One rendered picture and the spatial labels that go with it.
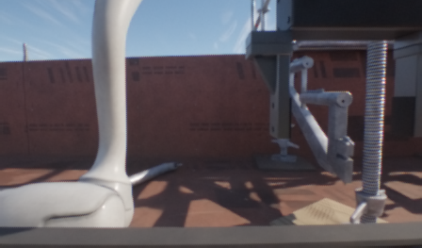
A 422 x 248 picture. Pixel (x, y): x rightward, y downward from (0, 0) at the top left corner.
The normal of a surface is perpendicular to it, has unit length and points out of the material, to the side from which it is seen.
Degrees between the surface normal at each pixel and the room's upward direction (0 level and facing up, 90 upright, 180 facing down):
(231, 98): 90
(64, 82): 90
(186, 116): 90
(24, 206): 44
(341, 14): 90
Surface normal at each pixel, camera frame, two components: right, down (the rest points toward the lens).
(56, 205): 0.15, -0.73
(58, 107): -0.06, 0.07
